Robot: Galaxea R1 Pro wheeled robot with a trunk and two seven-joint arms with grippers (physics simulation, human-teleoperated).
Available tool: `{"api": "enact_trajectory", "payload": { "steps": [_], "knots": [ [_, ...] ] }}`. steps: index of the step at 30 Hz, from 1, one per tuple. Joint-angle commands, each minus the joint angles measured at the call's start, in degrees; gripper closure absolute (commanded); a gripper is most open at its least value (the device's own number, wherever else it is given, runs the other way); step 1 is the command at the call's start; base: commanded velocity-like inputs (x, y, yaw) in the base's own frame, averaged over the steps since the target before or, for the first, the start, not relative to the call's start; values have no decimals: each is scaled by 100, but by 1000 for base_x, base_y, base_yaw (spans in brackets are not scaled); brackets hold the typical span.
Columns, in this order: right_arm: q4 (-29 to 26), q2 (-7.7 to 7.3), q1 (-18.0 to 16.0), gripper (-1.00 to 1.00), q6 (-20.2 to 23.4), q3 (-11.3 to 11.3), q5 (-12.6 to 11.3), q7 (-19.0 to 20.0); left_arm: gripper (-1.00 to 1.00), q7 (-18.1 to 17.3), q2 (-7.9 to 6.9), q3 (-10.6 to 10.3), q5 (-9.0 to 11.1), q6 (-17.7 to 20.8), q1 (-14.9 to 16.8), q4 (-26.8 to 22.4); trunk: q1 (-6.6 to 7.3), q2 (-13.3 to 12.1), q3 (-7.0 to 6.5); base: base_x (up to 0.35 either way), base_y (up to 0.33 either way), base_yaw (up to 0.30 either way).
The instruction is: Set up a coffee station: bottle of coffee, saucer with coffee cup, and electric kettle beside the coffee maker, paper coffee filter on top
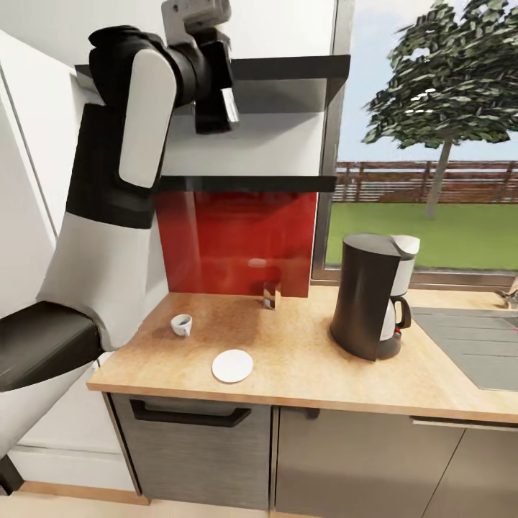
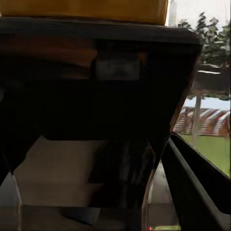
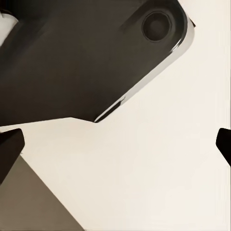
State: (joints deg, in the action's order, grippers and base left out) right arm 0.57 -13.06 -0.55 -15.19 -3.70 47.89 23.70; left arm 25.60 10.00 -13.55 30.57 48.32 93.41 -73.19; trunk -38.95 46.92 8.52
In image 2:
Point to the fixed window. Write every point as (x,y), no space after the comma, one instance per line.
(205,119)

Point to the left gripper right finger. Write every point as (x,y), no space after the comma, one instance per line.
(200,191)

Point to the bottle of coffee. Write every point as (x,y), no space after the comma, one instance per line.
(90,92)

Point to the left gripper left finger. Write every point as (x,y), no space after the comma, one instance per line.
(4,170)

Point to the shelf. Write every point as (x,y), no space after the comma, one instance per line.
(161,210)
(210,79)

